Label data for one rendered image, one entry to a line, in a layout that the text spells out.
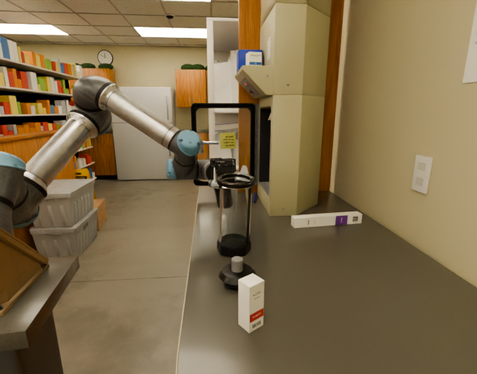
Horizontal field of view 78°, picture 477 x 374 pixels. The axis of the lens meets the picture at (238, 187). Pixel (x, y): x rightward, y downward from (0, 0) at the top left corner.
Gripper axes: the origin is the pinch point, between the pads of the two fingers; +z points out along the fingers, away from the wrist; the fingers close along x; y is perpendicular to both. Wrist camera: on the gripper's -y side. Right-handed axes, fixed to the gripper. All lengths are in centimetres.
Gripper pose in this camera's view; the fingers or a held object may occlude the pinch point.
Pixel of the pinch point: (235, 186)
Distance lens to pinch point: 84.6
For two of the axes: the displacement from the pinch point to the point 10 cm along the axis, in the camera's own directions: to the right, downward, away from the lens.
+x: 9.4, -0.9, 3.3
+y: -0.3, -9.9, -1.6
